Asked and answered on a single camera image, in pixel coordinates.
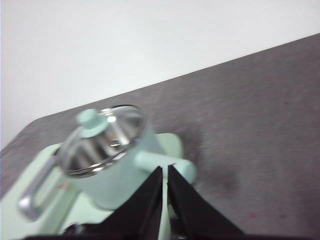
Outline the mint green cooker base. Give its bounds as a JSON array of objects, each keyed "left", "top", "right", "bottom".
[{"left": 59, "top": 132, "right": 186, "bottom": 240}]

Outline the glass lid with green knob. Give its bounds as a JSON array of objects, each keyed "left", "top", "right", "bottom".
[{"left": 58, "top": 104, "right": 148, "bottom": 178}]

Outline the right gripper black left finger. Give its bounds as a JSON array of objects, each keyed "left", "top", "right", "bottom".
[{"left": 24, "top": 166, "right": 164, "bottom": 240}]

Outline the mint green pot with handle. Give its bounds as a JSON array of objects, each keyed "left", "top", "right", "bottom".
[{"left": 59, "top": 104, "right": 197, "bottom": 211}]

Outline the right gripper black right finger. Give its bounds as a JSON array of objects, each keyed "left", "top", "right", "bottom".
[{"left": 166, "top": 165, "right": 248, "bottom": 240}]

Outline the mint green hinged cooker cover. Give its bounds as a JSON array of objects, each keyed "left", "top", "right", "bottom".
[{"left": 0, "top": 142, "right": 78, "bottom": 240}]

